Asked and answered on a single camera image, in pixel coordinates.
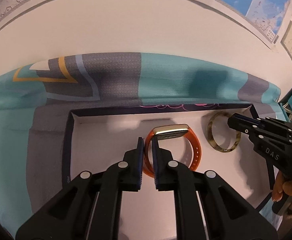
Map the orange smart watch band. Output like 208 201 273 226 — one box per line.
143 124 202 178

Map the right hand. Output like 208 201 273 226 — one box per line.
272 171 292 202

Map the yellow-green marbled bangle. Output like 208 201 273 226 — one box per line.
207 112 241 153

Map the teal grey patterned bedsheet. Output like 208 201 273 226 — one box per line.
0 53 284 236

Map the dark blue box tray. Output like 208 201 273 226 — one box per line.
61 103 278 240

